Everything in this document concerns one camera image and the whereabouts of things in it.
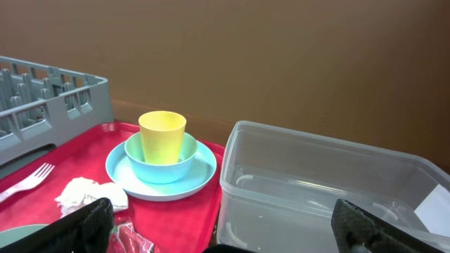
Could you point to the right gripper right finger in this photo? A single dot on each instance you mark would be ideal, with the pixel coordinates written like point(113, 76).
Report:
point(356, 230)

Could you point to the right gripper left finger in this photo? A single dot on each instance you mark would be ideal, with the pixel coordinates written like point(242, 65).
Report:
point(86, 230)

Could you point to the red snack wrapper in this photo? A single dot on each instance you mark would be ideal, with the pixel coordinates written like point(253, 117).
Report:
point(124, 239)

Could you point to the white napkin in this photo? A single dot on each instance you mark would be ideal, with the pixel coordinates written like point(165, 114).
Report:
point(80, 192)

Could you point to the white plastic fork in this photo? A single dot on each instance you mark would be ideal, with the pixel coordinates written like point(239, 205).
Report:
point(30, 182)

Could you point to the green bowl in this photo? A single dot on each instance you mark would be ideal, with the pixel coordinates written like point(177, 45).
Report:
point(14, 234)

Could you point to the yellow plastic cup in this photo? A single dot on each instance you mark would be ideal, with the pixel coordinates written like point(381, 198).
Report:
point(162, 134)

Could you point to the grey dishwasher rack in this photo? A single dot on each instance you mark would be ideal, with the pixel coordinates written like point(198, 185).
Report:
point(43, 105)

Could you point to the clear plastic bin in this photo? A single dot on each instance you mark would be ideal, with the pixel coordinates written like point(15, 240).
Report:
point(279, 188)

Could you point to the light blue bowl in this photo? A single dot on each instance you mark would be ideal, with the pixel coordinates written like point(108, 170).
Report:
point(160, 173)

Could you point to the red plastic tray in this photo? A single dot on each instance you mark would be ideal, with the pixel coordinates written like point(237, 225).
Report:
point(178, 226)

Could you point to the light blue plate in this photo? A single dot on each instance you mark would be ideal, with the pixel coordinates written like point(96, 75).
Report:
point(118, 168)

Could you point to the black tray bin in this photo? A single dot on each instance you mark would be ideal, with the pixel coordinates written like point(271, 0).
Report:
point(221, 248)

